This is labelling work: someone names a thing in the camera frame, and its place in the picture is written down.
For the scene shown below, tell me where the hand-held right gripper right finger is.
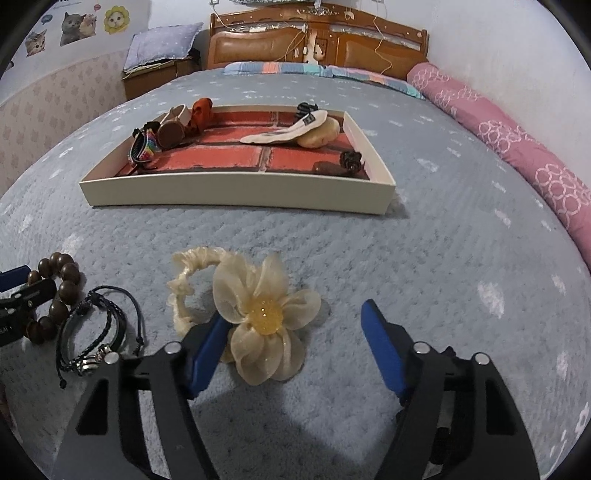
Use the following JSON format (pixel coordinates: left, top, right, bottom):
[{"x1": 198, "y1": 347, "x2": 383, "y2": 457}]
[{"x1": 360, "y1": 299, "x2": 541, "y2": 480}]

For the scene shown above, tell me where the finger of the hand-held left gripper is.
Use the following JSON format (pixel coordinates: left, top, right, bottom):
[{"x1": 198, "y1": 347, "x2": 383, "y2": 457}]
[
  {"x1": 0, "y1": 278, "x2": 57, "y2": 324},
  {"x1": 0, "y1": 265, "x2": 31, "y2": 292}
]

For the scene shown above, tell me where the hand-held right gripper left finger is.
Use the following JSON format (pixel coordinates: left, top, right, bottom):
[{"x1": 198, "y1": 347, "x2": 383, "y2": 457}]
[{"x1": 51, "y1": 316, "x2": 234, "y2": 480}]

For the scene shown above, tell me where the brown wooden bead bracelet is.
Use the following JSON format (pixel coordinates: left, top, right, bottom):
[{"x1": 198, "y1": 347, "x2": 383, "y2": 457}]
[{"x1": 25, "y1": 252, "x2": 82, "y2": 345}]

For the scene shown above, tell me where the cream flower scrunchie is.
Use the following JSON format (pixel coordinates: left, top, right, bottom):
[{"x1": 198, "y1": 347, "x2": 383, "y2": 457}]
[{"x1": 167, "y1": 247, "x2": 322, "y2": 384}]

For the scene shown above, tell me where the black braided cord bracelet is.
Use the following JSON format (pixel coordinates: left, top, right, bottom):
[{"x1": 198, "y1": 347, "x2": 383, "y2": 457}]
[{"x1": 55, "y1": 285, "x2": 147, "y2": 387}]

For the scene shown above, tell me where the rainbow striped hair clip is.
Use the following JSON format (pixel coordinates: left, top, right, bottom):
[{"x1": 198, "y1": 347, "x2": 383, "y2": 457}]
[{"x1": 128, "y1": 127, "x2": 161, "y2": 170}]

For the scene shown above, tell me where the brown claw hair clip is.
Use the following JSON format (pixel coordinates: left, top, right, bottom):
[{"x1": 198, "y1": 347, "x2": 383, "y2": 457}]
[{"x1": 313, "y1": 150, "x2": 366, "y2": 179}]

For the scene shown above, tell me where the beige tray with brick lining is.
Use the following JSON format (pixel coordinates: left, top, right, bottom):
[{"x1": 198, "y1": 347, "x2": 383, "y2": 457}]
[{"x1": 78, "y1": 104, "x2": 397, "y2": 217}]

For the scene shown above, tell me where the brown and beige hair clip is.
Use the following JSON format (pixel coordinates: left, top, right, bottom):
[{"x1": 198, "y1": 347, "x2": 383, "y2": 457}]
[{"x1": 156, "y1": 104, "x2": 191, "y2": 150}]

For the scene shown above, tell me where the tan round hair pad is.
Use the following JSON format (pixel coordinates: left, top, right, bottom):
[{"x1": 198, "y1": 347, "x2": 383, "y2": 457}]
[{"x1": 298, "y1": 117, "x2": 343, "y2": 149}]

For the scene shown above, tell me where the cream rabbit ear hairband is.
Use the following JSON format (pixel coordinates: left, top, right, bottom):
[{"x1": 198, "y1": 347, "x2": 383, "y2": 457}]
[{"x1": 239, "y1": 110, "x2": 329, "y2": 144}]

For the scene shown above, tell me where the orange scrunchie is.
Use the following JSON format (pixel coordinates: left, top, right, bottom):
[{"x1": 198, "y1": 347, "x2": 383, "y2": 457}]
[{"x1": 191, "y1": 98, "x2": 214, "y2": 138}]

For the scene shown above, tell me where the pink patterned rolled quilt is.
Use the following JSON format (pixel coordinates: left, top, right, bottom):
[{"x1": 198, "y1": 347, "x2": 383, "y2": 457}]
[{"x1": 406, "y1": 62, "x2": 591, "y2": 274}]

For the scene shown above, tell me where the wooden nightstand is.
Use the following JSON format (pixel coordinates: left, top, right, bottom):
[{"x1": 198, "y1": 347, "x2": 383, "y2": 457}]
[{"x1": 120, "y1": 57, "x2": 202, "y2": 101}]

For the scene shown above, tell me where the plaid pillow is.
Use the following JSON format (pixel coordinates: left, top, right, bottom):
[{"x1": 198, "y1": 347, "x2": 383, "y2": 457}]
[
  {"x1": 327, "y1": 65, "x2": 426, "y2": 100},
  {"x1": 223, "y1": 61, "x2": 334, "y2": 78}
]

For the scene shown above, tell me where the purple dotted cushion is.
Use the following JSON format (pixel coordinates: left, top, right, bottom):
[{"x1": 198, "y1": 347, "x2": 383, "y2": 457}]
[{"x1": 125, "y1": 23, "x2": 204, "y2": 75}]

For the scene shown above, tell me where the yellow flower cat sticker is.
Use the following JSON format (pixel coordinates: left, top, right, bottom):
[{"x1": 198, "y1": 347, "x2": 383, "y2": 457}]
[{"x1": 102, "y1": 5, "x2": 128, "y2": 36}]

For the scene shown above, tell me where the wooden bed headboard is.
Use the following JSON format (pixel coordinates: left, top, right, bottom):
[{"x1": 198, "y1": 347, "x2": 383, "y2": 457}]
[{"x1": 205, "y1": 1, "x2": 430, "y2": 75}]

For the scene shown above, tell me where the tabby kitten wall sticker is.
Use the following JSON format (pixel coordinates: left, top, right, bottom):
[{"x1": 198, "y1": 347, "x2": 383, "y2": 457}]
[{"x1": 24, "y1": 28, "x2": 49, "y2": 57}]

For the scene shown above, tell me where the grey cats wall sticker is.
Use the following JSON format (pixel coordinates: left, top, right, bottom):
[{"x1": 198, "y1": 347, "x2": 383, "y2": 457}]
[{"x1": 59, "y1": 11, "x2": 100, "y2": 47}]

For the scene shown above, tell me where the orange charging cable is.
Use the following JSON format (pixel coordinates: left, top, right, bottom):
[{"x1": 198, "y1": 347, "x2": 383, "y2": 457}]
[{"x1": 372, "y1": 0, "x2": 394, "y2": 75}]

